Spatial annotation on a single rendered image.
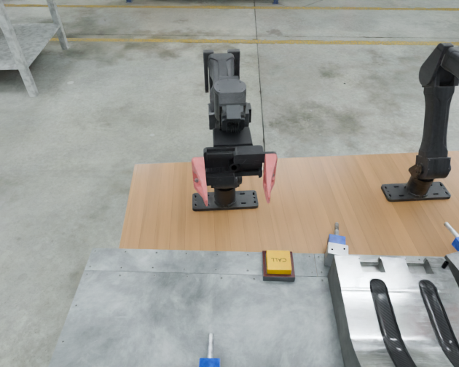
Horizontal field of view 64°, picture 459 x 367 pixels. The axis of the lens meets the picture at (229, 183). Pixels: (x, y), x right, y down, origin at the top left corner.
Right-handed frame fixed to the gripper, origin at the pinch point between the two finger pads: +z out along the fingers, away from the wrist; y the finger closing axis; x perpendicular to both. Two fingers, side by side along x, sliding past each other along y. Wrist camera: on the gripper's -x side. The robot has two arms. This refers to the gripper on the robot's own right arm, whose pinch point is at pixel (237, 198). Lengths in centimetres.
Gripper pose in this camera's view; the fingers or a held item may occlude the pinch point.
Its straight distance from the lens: 58.0
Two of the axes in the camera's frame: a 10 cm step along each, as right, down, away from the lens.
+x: 0.0, 7.2, 6.9
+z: 0.7, 6.9, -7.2
